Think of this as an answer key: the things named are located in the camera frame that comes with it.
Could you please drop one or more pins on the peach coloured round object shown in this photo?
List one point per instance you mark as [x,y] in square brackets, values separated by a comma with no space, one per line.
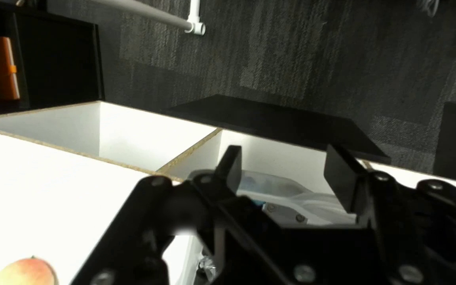
[24,273]

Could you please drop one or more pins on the white shelf cabinet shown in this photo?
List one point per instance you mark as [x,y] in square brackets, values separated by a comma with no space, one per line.
[54,200]

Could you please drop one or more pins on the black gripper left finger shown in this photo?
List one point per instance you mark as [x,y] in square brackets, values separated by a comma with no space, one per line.
[149,223]

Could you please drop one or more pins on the orange oblong object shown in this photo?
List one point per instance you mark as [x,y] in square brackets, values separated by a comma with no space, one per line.
[2,69]

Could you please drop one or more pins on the long white pole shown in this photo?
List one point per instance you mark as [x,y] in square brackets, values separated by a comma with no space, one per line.
[143,10]

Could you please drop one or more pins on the black low cabinet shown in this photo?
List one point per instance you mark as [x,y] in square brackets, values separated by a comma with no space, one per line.
[59,58]

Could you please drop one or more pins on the white pvc pipe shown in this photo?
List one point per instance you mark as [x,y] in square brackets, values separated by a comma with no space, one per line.
[193,10]

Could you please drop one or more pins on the black flat panel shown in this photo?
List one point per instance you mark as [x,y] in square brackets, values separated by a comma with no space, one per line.
[269,128]

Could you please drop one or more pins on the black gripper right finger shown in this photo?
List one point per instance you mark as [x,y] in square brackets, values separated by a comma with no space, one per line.
[423,232]

